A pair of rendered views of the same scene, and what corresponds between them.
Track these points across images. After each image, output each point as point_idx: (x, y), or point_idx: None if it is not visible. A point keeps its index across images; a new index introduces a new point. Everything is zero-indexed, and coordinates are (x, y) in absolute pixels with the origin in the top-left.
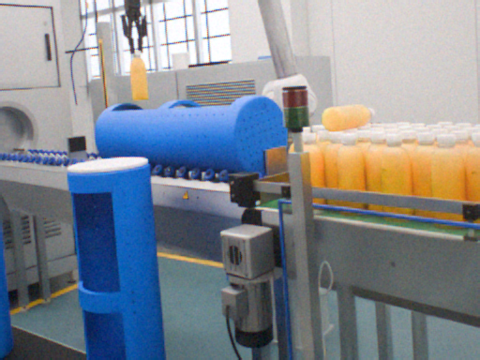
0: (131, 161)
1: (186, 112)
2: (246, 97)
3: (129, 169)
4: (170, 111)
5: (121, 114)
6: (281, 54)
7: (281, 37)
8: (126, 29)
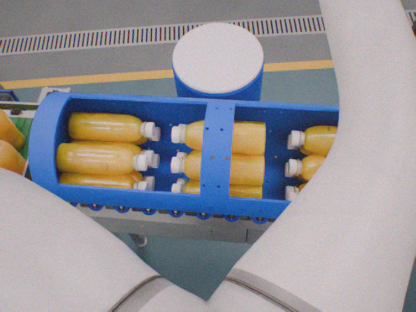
0: (194, 67)
1: (157, 96)
2: (49, 104)
3: None
4: (197, 99)
5: (332, 106)
6: None
7: None
8: (415, 20)
